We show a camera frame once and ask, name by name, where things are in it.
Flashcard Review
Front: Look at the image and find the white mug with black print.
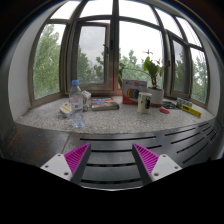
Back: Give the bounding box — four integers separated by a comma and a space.
137, 92, 153, 115

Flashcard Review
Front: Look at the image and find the potted plant with red flowers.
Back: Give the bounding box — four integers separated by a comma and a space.
117, 49, 172, 108

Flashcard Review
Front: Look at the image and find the brown-framed window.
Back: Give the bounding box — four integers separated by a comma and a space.
28, 0, 211, 109

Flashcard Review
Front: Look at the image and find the clear blue-capped water bottle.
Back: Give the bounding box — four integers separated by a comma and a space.
68, 79, 85, 128

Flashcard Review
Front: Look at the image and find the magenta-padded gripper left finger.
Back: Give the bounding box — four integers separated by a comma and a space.
39, 142, 92, 186

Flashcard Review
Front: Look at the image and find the black grid trivet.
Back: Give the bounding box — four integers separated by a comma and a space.
162, 100, 178, 110

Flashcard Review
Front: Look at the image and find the long yellow box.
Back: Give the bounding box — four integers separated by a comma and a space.
180, 104, 203, 119

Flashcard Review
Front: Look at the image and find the white power strip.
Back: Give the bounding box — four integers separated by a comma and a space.
59, 101, 73, 118

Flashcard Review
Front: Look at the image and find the colourful book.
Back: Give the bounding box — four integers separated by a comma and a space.
90, 97, 120, 112

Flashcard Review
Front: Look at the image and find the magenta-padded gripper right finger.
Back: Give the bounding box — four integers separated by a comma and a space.
131, 143, 183, 186

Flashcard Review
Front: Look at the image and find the red and white carton box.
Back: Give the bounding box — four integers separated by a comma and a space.
121, 78, 148, 105

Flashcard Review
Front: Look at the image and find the blue-green small box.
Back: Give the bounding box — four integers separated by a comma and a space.
176, 97, 194, 108

